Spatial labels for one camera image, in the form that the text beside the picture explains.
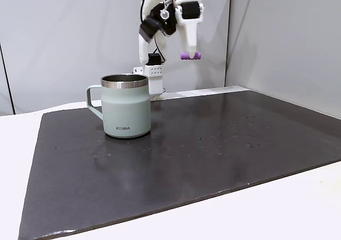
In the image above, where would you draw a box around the purple ribbed pen grip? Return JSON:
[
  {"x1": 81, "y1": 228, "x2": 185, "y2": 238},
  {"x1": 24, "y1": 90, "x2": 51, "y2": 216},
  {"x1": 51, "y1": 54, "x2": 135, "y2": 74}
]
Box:
[{"x1": 180, "y1": 52, "x2": 202, "y2": 61}]

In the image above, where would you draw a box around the pale green steel mug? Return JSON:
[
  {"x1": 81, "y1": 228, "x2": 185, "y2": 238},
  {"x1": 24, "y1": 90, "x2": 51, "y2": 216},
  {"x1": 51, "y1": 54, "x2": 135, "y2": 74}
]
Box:
[{"x1": 86, "y1": 74, "x2": 152, "y2": 140}]

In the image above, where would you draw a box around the black table mat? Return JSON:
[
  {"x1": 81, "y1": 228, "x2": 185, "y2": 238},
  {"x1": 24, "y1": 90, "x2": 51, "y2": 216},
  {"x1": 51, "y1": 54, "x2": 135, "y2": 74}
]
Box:
[{"x1": 18, "y1": 89, "x2": 341, "y2": 240}]

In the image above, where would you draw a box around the black cable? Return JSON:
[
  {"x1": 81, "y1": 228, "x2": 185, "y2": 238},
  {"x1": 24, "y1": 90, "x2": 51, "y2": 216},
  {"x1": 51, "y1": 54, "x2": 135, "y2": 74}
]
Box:
[{"x1": 152, "y1": 36, "x2": 166, "y2": 64}]

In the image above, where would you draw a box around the black camera box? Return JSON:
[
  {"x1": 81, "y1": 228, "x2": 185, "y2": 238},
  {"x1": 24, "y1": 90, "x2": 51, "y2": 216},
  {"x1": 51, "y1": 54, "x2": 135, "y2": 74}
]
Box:
[{"x1": 139, "y1": 9, "x2": 177, "y2": 42}]

